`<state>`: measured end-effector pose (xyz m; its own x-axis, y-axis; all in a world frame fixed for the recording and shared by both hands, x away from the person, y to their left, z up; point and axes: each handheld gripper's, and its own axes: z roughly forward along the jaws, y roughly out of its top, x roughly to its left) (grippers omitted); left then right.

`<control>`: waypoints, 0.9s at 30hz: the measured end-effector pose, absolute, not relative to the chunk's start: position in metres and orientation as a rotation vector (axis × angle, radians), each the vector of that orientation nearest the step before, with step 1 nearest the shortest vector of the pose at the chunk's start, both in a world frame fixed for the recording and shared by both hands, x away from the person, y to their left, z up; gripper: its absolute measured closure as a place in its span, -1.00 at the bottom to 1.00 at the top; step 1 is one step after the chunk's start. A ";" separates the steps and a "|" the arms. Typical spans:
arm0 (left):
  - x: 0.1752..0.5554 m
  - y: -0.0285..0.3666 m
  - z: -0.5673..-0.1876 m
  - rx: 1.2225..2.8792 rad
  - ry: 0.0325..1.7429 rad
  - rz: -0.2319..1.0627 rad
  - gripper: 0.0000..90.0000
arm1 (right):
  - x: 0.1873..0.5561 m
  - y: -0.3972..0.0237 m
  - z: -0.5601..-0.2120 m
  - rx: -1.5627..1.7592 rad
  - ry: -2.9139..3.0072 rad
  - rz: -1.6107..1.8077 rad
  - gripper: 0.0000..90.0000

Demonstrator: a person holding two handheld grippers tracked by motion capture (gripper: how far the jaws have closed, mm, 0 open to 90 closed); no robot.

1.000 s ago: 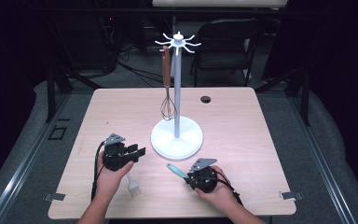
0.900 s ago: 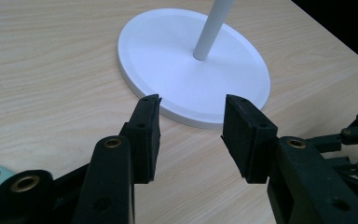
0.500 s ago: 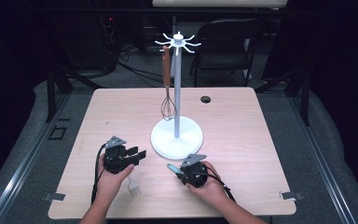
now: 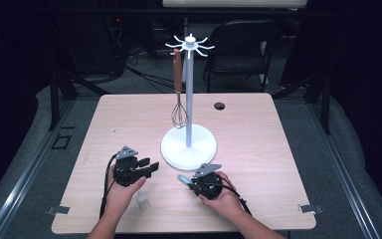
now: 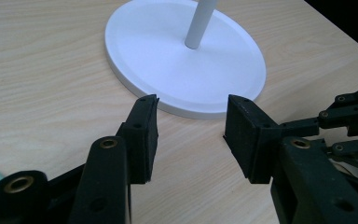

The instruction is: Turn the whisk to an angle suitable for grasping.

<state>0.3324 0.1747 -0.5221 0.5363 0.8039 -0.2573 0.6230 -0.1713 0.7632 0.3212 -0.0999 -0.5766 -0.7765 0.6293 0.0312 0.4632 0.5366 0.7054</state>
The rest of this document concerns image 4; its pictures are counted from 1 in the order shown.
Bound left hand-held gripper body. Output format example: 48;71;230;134
111;145;147;188

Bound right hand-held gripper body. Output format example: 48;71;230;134
191;162;224;201

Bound teal-handled white spatula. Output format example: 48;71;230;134
177;173;195;186

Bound white utensil stand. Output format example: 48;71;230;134
160;33;219;172

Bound wooden-handled metal whisk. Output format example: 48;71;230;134
170;48;190;130

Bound person's right hand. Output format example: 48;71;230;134
196;170;244;218

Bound person's left hand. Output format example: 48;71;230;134
105;164;148;217

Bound dark equipment with red light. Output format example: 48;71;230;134
104;14;131;76

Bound black folding chair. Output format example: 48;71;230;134
202;19;283;95

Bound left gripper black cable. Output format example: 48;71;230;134
98;152;119;219

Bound grey metal table bracket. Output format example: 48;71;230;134
46;205;71;216
297;203;325;214

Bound black floor cables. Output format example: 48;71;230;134
124;46;187;95

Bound black metal frame stand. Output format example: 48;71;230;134
271;70;333;135
47;68;109;131

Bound aluminium floor rail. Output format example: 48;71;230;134
0;99;78;239
306;101;382;239

